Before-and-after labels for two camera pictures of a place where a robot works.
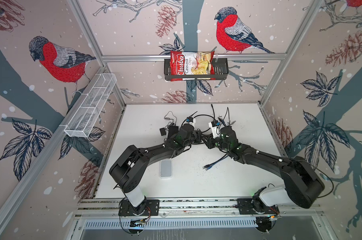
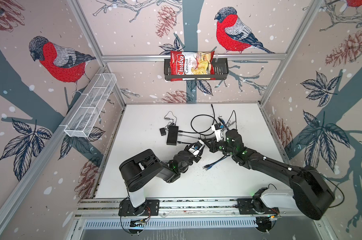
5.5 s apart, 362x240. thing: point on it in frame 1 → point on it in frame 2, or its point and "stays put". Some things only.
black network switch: [172, 130] stays put
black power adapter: [162, 131] stays put
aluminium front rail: [108, 208] stays put
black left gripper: [195, 134] → [197, 158]
